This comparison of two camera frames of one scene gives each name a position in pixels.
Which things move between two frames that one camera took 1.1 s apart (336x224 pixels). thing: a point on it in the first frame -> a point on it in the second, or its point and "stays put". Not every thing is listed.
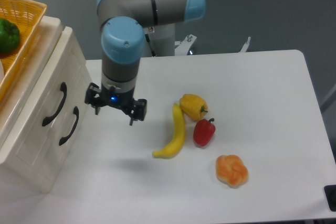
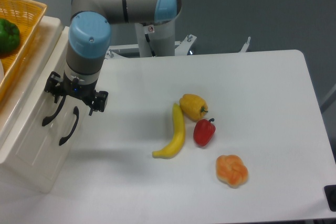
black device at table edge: (330, 191) stays put
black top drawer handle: (46, 120) stays put
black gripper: (121, 100) -> (56, 84)
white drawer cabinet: (41, 120) stays put
